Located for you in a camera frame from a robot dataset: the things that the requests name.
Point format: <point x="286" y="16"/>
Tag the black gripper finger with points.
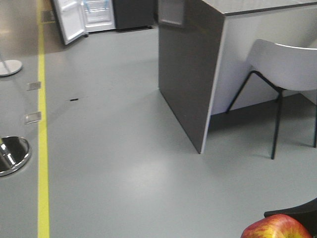
<point x="306" y="214"/>

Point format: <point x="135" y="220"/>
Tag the red yellow apple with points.
<point x="276" y="226"/>

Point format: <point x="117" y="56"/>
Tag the white open fridge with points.
<point x="77" y="18"/>

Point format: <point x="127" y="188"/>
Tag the white shell chair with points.
<point x="282" y="67"/>

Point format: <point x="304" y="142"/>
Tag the yellow floor tape line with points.
<point x="43" y="160"/>

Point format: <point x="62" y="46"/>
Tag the metal floor socket plate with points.
<point x="34" y="86"/>
<point x="32" y="117"/>

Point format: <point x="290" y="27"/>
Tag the chrome round stand base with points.
<point x="15" y="152"/>

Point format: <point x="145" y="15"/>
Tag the matte round stand base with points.
<point x="9" y="67"/>

